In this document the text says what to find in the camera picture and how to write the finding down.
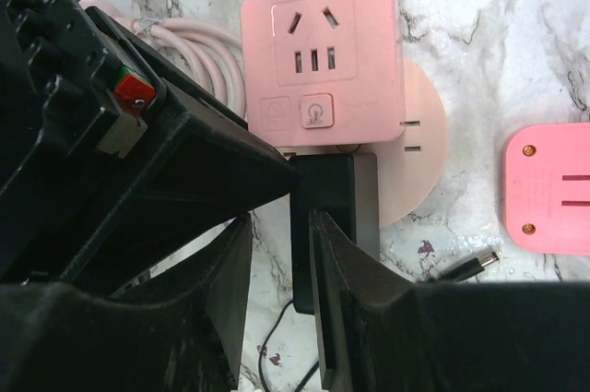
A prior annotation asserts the coral pink square charger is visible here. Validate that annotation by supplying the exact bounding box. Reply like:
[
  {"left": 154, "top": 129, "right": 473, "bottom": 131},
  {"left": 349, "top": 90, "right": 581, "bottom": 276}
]
[{"left": 503, "top": 123, "right": 589, "bottom": 256}]

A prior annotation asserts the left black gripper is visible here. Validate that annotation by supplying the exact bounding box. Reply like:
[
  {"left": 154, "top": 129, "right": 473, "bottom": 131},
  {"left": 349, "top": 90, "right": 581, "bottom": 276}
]
[{"left": 1, "top": 0, "right": 301, "bottom": 295}]

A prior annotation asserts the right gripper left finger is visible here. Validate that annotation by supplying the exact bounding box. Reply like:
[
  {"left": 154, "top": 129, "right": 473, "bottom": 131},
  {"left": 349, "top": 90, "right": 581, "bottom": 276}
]
[{"left": 1, "top": 215, "right": 253, "bottom": 391}]

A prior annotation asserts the pink cube socket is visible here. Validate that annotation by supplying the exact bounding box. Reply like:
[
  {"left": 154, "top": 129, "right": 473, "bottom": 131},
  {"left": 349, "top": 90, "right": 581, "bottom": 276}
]
[{"left": 240, "top": 0, "right": 406, "bottom": 148}]

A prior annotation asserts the pink round power hub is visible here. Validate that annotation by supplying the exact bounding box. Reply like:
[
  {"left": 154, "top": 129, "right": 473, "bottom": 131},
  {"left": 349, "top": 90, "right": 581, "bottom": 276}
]
[{"left": 279, "top": 59, "right": 449, "bottom": 227}]

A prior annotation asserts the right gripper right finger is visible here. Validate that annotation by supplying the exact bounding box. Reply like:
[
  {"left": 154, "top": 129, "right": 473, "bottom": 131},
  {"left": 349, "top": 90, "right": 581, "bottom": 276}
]
[{"left": 310, "top": 211, "right": 589, "bottom": 391}]

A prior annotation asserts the thin black cable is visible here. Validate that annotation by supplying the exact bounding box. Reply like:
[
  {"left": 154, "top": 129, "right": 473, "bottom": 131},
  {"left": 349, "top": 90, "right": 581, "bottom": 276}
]
[{"left": 253, "top": 248, "right": 502, "bottom": 392}]

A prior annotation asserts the pink hub cable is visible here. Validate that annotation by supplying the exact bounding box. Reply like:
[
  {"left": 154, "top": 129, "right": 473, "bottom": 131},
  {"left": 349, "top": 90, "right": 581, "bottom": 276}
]
[{"left": 77, "top": 0, "right": 250, "bottom": 121}]

